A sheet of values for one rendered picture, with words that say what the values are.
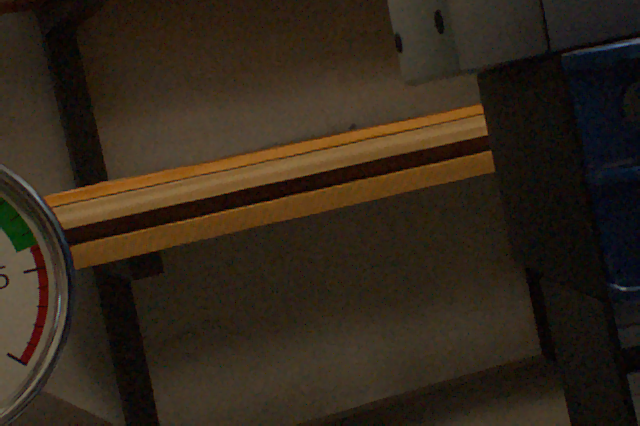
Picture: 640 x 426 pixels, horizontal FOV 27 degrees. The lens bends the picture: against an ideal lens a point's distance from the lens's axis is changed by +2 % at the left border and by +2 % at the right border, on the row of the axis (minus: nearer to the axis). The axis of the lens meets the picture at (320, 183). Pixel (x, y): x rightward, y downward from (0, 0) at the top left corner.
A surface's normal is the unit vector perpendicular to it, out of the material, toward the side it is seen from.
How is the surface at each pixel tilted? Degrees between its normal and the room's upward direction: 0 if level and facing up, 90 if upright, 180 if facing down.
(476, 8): 90
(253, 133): 90
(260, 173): 89
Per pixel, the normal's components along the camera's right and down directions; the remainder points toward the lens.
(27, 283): 0.41, -0.04
